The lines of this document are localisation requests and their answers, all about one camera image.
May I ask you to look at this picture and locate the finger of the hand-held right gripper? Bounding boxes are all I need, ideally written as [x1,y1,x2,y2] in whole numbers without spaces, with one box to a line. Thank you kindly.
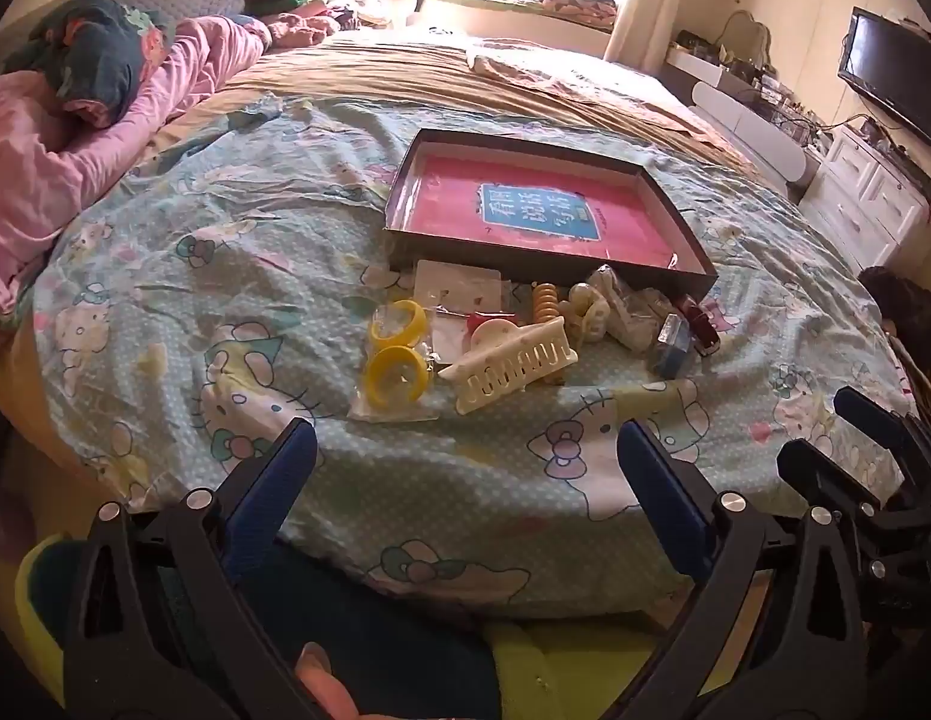
[779,437,893,524]
[834,386,930,467]

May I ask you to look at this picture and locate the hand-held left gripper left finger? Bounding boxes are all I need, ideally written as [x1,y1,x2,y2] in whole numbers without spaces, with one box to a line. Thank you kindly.
[60,416,339,720]

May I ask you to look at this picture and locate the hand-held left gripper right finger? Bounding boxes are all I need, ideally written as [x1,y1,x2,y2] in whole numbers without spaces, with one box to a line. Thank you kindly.
[616,420,872,720]

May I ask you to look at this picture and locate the yellow plastic bangle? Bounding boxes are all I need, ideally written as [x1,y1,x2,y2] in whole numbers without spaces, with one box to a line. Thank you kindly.
[362,345,430,404]
[367,298,429,350]

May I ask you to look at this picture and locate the clear plastic bag of jewelry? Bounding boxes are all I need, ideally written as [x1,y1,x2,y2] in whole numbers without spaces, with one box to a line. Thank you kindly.
[585,265,685,353]

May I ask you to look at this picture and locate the cream hair claw clip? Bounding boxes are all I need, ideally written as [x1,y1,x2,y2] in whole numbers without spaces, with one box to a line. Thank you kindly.
[437,315,579,415]

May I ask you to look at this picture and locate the red cherry earrings bag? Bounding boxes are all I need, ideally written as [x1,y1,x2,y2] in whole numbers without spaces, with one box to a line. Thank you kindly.
[433,306,520,361]

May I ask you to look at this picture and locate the shallow pink-lined cardboard box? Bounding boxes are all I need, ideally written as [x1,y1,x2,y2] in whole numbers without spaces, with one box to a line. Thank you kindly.
[382,129,720,305]

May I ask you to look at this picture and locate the blue item in clear wrap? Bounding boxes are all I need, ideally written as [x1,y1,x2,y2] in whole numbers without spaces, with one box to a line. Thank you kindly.
[648,311,696,380]

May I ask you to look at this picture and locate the cream plastic hair clip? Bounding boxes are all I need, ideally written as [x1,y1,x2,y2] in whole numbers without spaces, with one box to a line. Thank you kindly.
[566,281,613,346]

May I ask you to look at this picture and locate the person's dark blue pants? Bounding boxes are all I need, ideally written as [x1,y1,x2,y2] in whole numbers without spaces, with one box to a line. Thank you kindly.
[30,532,511,720]

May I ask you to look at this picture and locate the white drawer dresser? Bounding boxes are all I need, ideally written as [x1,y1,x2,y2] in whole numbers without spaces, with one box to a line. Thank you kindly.
[799,126,931,272]

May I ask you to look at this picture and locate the cartoon cat print bed sheet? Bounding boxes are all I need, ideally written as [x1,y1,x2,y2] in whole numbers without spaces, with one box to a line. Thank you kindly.
[30,90,917,601]

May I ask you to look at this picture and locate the earring card in clear bag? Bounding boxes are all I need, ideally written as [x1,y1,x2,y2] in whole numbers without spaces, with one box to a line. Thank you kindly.
[412,259,505,316]

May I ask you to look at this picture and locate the grey and white vanity desk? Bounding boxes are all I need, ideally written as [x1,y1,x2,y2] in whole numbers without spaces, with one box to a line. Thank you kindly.
[660,41,828,182]

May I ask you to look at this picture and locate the black flat television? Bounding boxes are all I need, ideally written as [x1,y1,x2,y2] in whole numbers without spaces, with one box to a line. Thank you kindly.
[836,6,931,152]

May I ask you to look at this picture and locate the vanity mirror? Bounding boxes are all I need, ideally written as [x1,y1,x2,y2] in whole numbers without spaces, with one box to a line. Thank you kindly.
[724,9,774,70]

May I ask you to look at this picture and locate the pink quilt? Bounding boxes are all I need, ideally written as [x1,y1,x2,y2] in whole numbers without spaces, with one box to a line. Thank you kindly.
[0,15,275,316]

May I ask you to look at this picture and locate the tan blanket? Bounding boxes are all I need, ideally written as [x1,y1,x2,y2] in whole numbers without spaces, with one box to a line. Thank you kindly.
[165,28,759,175]

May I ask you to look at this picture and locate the blue floral pillow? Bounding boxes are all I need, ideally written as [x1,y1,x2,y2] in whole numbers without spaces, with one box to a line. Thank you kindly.
[7,0,178,128]

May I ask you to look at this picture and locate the pile of clothes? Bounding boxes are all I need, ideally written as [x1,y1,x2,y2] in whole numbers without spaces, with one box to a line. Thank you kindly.
[244,0,415,50]

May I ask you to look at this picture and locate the orange spiral hair tie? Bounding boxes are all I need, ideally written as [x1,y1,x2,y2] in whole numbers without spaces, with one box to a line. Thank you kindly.
[530,281,561,326]

